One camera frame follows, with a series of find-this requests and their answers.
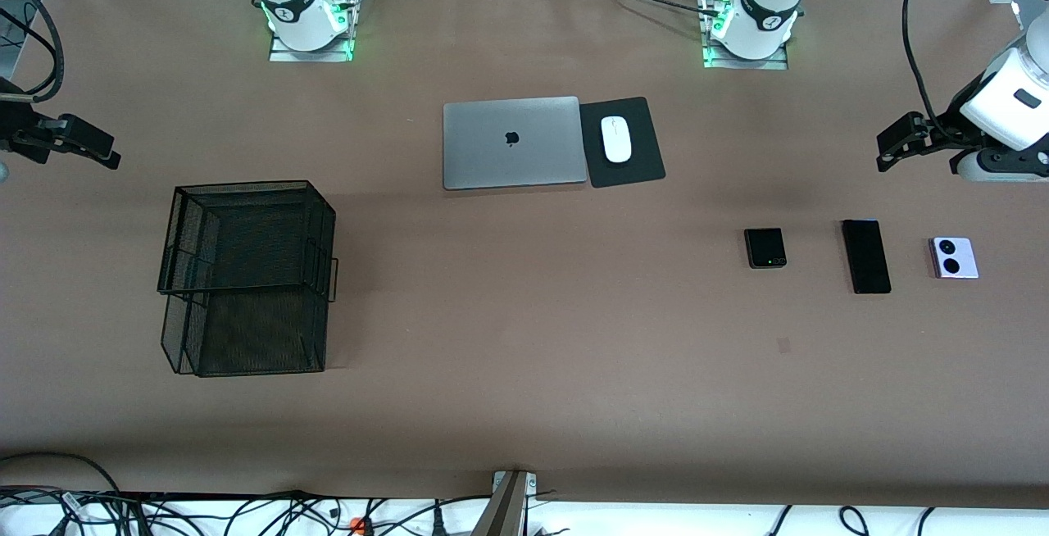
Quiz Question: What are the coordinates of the black wire mesh basket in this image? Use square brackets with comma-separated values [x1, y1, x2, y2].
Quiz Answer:
[157, 180, 339, 378]

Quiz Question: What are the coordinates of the white computer mouse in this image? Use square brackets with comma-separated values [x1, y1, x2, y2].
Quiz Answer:
[601, 116, 633, 164]

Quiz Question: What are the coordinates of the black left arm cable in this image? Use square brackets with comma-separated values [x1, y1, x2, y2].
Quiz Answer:
[901, 0, 964, 139]

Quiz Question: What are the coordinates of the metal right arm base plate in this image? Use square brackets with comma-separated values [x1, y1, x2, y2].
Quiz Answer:
[269, 28, 355, 63]

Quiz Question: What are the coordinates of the long black smartphone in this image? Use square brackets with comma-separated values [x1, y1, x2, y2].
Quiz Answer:
[842, 220, 892, 295]

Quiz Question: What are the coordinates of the lilac flip phone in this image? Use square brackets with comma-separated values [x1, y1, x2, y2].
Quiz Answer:
[929, 237, 980, 279]

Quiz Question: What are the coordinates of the silver laptop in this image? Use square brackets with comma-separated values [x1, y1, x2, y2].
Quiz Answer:
[443, 96, 589, 191]

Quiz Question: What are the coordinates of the aluminium post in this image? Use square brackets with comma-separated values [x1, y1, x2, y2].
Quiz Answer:
[471, 470, 538, 536]

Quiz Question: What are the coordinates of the black mouse pad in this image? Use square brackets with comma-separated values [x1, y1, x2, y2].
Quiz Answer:
[579, 97, 666, 189]

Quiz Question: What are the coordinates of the small black flip phone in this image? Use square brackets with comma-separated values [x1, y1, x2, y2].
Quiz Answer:
[744, 228, 788, 270]

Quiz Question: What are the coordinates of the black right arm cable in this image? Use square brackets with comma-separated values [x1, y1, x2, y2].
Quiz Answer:
[0, 0, 63, 102]

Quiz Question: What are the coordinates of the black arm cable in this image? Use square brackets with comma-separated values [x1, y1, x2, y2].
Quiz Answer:
[901, 0, 964, 139]
[0, 0, 63, 102]

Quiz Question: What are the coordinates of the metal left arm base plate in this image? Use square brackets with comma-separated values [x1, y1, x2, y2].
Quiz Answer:
[703, 38, 789, 71]

